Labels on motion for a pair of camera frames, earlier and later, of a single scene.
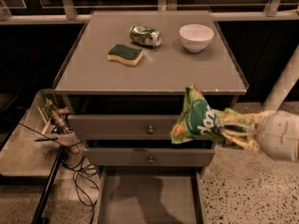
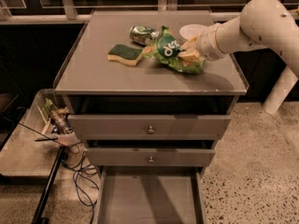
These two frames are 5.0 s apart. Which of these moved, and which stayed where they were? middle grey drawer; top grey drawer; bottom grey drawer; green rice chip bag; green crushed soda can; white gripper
Moved: white gripper; green rice chip bag
Stayed: bottom grey drawer; green crushed soda can; middle grey drawer; top grey drawer
